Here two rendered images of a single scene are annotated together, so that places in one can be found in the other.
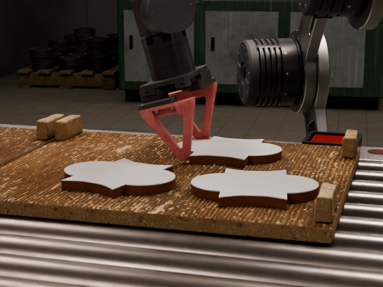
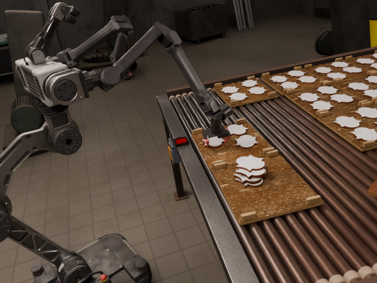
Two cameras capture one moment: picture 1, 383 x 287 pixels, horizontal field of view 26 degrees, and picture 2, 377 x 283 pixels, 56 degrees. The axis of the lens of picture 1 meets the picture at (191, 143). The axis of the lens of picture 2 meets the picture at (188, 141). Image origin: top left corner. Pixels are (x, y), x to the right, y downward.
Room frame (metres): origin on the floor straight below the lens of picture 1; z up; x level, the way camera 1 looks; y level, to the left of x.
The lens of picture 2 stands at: (1.86, 1.45, 1.87)
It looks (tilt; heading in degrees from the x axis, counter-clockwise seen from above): 28 degrees down; 246
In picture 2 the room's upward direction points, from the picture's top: 9 degrees counter-clockwise
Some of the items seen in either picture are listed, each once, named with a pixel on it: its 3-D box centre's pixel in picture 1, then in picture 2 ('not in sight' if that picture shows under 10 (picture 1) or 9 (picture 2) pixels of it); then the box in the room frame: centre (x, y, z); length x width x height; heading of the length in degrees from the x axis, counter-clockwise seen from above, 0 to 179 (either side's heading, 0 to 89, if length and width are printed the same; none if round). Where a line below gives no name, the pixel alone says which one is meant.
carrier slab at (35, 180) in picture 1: (174, 175); (230, 143); (0.96, 0.02, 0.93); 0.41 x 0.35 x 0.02; 75
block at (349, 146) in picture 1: (350, 143); (197, 131); (1.04, -0.20, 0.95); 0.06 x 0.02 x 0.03; 165
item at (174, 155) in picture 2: not in sight; (178, 149); (1.10, -0.39, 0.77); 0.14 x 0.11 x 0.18; 74
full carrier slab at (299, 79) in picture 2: not in sight; (293, 79); (0.07, -0.44, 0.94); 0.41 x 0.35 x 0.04; 73
